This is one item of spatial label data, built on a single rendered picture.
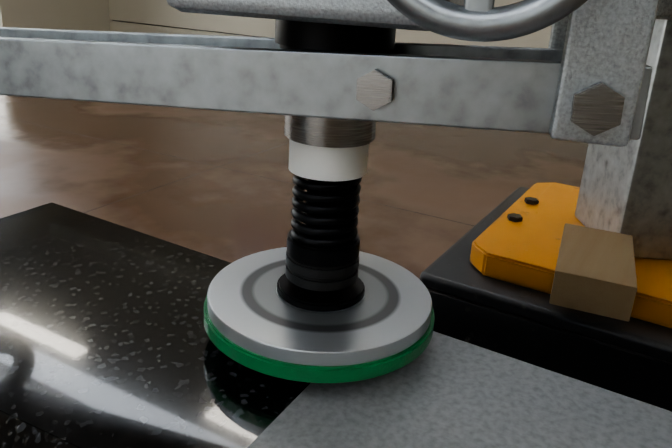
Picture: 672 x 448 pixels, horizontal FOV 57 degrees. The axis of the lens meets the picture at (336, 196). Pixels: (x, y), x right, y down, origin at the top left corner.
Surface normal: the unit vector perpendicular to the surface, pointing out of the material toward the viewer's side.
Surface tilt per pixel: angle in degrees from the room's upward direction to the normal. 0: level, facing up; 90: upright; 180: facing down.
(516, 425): 0
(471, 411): 0
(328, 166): 90
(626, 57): 90
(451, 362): 0
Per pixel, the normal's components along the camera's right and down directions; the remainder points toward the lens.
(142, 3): -0.48, 0.25
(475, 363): 0.06, -0.94
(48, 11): 0.88, 0.21
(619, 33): -0.26, 0.30
